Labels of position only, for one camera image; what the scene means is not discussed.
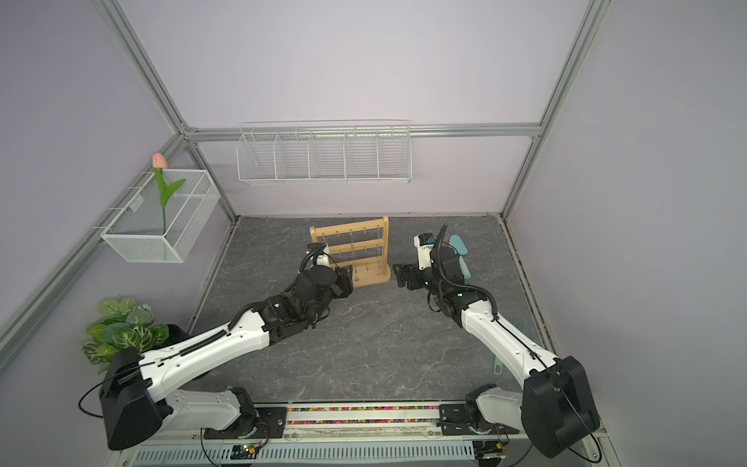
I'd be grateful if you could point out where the pink artificial tulip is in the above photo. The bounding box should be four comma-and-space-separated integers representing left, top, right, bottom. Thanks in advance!
152, 153, 186, 235

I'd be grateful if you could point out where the white slotted cable duct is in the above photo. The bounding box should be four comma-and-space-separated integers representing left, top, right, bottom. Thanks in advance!
132, 440, 477, 466

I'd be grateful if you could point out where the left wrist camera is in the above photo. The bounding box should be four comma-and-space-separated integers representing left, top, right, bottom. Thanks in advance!
305, 242, 331, 269

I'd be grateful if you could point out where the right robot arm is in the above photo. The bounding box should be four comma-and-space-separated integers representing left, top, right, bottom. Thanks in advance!
392, 229, 601, 458

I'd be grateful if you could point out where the white wire wall shelf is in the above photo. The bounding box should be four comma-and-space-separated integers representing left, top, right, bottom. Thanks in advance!
237, 120, 412, 184

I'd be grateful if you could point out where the green leafy artificial plant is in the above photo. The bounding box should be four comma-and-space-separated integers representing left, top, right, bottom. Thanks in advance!
81, 297, 170, 374

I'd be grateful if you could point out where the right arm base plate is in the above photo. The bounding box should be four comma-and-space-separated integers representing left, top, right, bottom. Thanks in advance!
437, 402, 507, 436

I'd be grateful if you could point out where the wooden jewelry display stand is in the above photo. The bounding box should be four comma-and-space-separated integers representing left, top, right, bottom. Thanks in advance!
309, 217, 392, 289

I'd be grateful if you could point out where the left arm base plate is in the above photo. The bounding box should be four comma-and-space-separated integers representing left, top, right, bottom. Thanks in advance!
203, 406, 288, 440

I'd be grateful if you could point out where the white mesh wall basket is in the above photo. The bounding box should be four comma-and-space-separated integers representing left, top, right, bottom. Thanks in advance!
100, 169, 220, 264

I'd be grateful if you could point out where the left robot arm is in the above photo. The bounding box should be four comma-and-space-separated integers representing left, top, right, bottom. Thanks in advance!
98, 243, 354, 451

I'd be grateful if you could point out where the teal garden trowel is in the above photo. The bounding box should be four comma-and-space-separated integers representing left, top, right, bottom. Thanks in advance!
449, 235, 472, 280

